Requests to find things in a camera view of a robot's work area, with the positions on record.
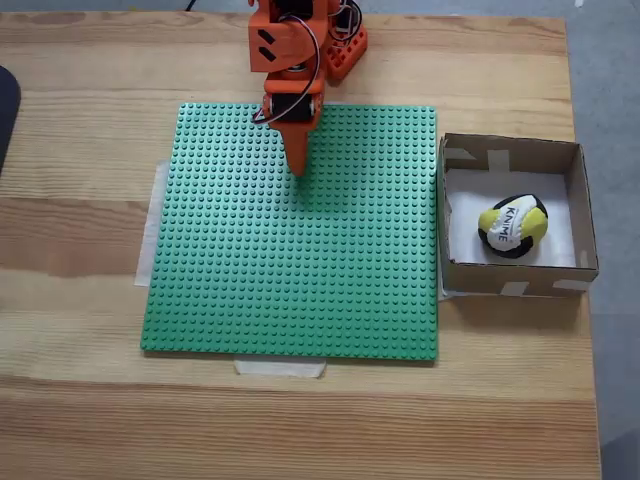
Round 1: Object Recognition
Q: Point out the thin servo wire bundle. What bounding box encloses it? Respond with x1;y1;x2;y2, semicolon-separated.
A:
327;0;362;39

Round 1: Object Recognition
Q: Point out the gripper servo cable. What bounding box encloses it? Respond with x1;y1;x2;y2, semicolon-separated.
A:
252;17;322;125

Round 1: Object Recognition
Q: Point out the open cardboard box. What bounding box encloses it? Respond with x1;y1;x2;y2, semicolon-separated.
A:
437;132;600;300

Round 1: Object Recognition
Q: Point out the white paper sheet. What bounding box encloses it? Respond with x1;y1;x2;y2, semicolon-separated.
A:
446;169;577;268

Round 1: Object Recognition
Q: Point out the yellow black white ball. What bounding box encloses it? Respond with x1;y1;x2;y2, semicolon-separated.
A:
477;192;550;259

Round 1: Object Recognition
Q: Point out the black flat object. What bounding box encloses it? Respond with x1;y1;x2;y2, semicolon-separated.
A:
0;64;23;176

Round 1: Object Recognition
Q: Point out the beige masking tape strip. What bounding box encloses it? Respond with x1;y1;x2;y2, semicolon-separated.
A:
233;358;329;380
133;159;171;289

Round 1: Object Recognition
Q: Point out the green studded baseplate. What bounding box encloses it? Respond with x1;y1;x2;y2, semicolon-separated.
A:
139;102;440;362

